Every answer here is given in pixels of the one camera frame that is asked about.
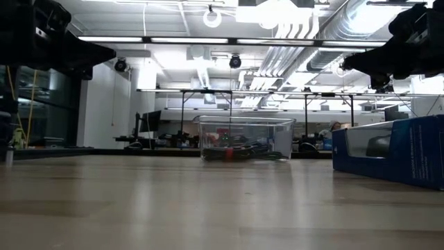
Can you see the clear plastic container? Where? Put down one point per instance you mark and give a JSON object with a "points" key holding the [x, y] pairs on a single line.
{"points": [[282, 139]]}

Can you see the long overhead light bar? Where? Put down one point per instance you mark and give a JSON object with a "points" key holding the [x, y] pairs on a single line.
{"points": [[189, 40]]}

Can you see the blue game controller box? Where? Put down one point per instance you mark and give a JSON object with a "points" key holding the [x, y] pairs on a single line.
{"points": [[416, 156]]}

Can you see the small green object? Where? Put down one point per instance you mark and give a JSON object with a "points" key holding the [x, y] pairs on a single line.
{"points": [[17, 137]]}

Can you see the black computer monitor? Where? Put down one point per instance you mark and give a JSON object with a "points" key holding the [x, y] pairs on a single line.
{"points": [[395, 114], [151, 121]]}

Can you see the black aluminium table frame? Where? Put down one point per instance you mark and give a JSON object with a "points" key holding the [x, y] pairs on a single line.
{"points": [[69, 152]]}

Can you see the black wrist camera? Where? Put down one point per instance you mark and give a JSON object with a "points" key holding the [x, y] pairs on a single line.
{"points": [[52, 14], [407, 19]]}

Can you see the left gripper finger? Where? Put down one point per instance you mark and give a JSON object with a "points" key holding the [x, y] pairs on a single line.
{"points": [[92, 48], [92, 62]]}

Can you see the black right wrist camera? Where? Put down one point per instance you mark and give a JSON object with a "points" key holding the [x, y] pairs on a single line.
{"points": [[407, 19]]}

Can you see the small white bottle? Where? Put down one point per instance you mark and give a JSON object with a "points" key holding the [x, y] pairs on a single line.
{"points": [[9, 156]]}

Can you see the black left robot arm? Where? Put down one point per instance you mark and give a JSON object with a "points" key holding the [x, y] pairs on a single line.
{"points": [[21, 34]]}

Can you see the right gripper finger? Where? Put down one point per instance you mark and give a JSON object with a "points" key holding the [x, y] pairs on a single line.
{"points": [[373, 66], [376, 53]]}

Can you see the black hanging camera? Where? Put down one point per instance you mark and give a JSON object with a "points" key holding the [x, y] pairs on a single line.
{"points": [[235, 62], [120, 65]]}

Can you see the dark background desk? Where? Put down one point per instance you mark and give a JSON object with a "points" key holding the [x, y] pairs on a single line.
{"points": [[145, 142]]}

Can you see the black metal frame stand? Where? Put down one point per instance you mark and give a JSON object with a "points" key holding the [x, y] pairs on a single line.
{"points": [[182, 111], [352, 111]]}

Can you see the person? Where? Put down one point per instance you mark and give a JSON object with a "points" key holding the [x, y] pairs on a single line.
{"points": [[334, 125]]}

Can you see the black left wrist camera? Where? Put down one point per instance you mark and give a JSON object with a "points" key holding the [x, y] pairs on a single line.
{"points": [[52, 14]]}

